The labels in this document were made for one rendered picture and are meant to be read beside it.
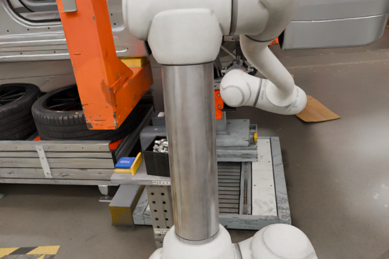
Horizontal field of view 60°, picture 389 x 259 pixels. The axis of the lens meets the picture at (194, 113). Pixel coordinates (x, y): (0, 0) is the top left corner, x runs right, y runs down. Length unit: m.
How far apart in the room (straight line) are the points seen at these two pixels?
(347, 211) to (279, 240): 1.20
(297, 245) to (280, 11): 0.48
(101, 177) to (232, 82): 1.14
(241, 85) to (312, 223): 0.98
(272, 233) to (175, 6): 0.52
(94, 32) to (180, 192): 1.02
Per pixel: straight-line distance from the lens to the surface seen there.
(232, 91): 1.09
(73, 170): 2.06
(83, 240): 1.91
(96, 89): 1.64
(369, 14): 2.03
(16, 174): 2.28
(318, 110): 3.02
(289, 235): 0.81
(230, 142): 2.08
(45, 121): 2.13
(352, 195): 2.08
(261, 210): 1.79
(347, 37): 2.02
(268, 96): 1.11
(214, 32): 0.60
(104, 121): 1.70
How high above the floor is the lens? 1.24
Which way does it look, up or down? 24 degrees down
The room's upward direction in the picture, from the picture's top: 5 degrees counter-clockwise
